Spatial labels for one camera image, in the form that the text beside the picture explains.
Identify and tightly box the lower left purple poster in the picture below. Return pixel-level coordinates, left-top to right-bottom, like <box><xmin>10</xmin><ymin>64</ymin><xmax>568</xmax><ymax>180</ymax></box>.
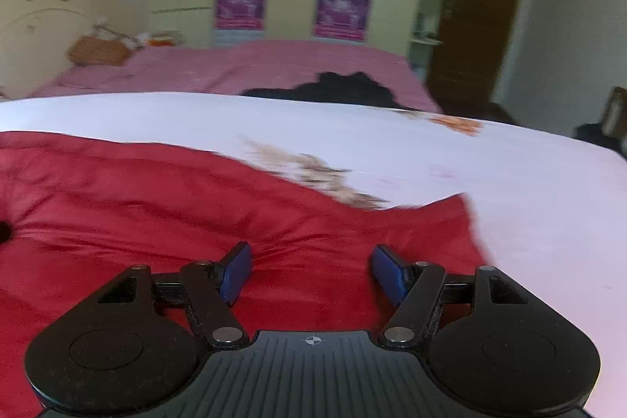
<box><xmin>215</xmin><ymin>0</ymin><xmax>266</xmax><ymax>31</ymax></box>

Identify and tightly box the red quilted puffer jacket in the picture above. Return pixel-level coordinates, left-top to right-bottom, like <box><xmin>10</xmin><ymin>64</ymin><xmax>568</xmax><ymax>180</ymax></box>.
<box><xmin>1</xmin><ymin>132</ymin><xmax>486</xmax><ymax>417</ymax></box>

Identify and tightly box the orange patterned pillow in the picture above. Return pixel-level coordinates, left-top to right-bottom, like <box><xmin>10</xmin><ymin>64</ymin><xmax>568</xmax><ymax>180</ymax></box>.
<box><xmin>67</xmin><ymin>36</ymin><xmax>133</xmax><ymax>66</ymax></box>

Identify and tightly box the dark wooden chair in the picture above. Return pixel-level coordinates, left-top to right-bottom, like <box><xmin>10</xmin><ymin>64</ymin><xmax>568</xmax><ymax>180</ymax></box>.
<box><xmin>575</xmin><ymin>86</ymin><xmax>626</xmax><ymax>155</ymax></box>

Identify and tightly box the purple poster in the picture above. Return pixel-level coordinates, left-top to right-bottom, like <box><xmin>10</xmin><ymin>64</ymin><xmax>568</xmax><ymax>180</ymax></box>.
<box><xmin>312</xmin><ymin>0</ymin><xmax>371</xmax><ymax>43</ymax></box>
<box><xmin>215</xmin><ymin>0</ymin><xmax>266</xmax><ymax>31</ymax></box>

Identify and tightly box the pink checked bed cover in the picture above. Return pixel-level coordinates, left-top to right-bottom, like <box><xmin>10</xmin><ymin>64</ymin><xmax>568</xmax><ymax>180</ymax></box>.
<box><xmin>30</xmin><ymin>40</ymin><xmax>441</xmax><ymax>112</ymax></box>

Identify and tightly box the cream arched headboard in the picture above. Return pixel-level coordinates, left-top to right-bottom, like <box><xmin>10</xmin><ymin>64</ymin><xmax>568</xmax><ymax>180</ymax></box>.
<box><xmin>0</xmin><ymin>0</ymin><xmax>144</xmax><ymax>99</ymax></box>

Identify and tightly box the white floral bed sheet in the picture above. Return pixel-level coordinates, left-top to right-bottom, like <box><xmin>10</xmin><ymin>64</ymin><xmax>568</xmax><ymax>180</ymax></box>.
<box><xmin>1</xmin><ymin>92</ymin><xmax>626</xmax><ymax>417</ymax></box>

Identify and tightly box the brown wooden door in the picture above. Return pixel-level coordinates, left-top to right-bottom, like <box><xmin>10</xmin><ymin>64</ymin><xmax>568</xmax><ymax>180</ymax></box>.
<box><xmin>426</xmin><ymin>0</ymin><xmax>518</xmax><ymax>107</ymax></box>

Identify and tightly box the black garment on bed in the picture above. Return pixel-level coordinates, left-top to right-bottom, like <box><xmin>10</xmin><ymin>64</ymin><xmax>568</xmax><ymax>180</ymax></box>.
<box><xmin>240</xmin><ymin>72</ymin><xmax>411</xmax><ymax>110</ymax></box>

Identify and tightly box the lower right purple poster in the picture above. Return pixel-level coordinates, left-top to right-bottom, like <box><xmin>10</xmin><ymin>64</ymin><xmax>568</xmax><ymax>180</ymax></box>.
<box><xmin>312</xmin><ymin>0</ymin><xmax>371</xmax><ymax>43</ymax></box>

